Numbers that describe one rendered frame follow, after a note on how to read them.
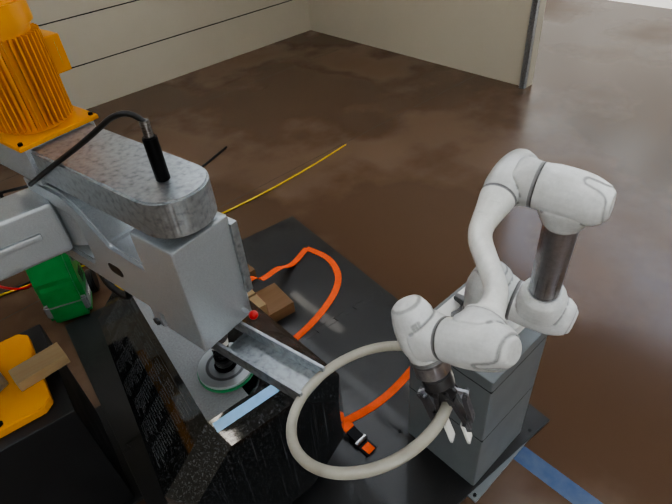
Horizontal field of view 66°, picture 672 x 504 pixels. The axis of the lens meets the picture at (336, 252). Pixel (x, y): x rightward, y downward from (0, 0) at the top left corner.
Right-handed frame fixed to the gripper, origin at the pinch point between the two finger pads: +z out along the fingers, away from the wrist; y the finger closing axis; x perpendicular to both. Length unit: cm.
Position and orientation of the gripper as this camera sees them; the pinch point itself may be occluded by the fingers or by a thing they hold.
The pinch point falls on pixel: (457, 430)
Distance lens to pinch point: 144.6
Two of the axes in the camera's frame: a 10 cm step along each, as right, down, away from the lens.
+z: 3.8, 8.4, 3.9
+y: -8.4, 1.3, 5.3
